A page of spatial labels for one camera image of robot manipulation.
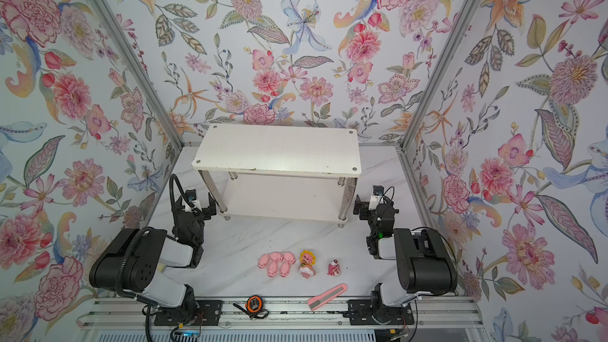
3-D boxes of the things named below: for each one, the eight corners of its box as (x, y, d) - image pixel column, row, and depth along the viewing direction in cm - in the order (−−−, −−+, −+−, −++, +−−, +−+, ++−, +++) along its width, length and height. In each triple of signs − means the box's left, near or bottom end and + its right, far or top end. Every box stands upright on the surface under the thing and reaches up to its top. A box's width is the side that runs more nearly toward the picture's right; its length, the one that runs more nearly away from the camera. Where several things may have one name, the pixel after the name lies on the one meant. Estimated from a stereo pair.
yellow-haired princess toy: (298, 278, 82) (298, 274, 79) (299, 254, 87) (299, 249, 84) (316, 278, 82) (317, 274, 79) (316, 254, 87) (316, 249, 84)
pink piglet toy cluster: (257, 277, 83) (256, 275, 81) (260, 254, 88) (259, 252, 86) (295, 277, 83) (295, 275, 81) (295, 254, 88) (295, 252, 86)
